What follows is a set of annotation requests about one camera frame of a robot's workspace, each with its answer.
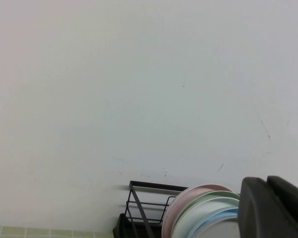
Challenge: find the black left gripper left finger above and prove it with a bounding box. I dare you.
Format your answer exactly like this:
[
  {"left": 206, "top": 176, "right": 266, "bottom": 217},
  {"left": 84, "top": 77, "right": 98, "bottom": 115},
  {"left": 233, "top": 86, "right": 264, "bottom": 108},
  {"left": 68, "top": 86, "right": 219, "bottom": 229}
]
[{"left": 239, "top": 176, "right": 298, "bottom": 238}]

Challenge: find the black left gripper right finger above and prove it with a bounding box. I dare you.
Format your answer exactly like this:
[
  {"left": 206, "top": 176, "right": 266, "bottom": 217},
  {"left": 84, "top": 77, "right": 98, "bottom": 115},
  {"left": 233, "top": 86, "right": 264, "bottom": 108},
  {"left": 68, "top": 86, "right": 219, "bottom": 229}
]
[{"left": 267, "top": 175, "right": 298, "bottom": 238}]

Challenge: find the grey plate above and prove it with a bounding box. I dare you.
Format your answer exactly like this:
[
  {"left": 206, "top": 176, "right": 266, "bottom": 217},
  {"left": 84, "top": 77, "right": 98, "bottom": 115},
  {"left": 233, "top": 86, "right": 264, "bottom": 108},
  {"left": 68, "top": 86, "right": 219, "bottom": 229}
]
[{"left": 196, "top": 215, "right": 241, "bottom": 238}]

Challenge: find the blue plate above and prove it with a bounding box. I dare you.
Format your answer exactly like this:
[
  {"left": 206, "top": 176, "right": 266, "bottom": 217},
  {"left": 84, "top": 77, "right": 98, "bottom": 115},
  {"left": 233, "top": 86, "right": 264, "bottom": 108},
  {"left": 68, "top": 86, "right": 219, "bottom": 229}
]
[{"left": 188, "top": 207, "right": 239, "bottom": 238}]

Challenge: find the green plate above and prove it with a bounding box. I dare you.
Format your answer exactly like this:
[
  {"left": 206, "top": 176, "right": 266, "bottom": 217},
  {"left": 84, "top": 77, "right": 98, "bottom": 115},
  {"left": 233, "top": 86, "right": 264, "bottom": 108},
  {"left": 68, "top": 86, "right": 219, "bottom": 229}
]
[{"left": 171, "top": 190, "right": 241, "bottom": 238}]

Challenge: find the pale mint plate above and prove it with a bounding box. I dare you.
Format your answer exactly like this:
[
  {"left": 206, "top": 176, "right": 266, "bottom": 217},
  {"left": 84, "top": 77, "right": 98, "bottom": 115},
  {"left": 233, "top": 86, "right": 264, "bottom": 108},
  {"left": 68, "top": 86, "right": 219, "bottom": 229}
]
[{"left": 173, "top": 197, "right": 240, "bottom": 238}]

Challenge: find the pink plate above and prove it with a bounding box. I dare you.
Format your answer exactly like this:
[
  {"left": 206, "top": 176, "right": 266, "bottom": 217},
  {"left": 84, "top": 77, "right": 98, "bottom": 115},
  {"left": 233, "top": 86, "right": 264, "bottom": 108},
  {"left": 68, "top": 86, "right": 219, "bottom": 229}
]
[{"left": 161, "top": 183, "right": 235, "bottom": 238}]

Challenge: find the green checked tablecloth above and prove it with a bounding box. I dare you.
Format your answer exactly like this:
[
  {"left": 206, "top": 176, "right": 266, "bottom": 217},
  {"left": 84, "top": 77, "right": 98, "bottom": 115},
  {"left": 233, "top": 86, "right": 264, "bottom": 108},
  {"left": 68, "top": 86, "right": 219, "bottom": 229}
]
[{"left": 0, "top": 224, "right": 115, "bottom": 238}]

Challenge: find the black wire dish rack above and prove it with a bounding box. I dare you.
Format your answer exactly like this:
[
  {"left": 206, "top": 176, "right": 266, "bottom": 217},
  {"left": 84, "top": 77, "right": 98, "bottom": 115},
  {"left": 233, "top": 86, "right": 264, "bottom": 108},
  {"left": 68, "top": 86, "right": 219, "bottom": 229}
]
[{"left": 125, "top": 180, "right": 240, "bottom": 238}]

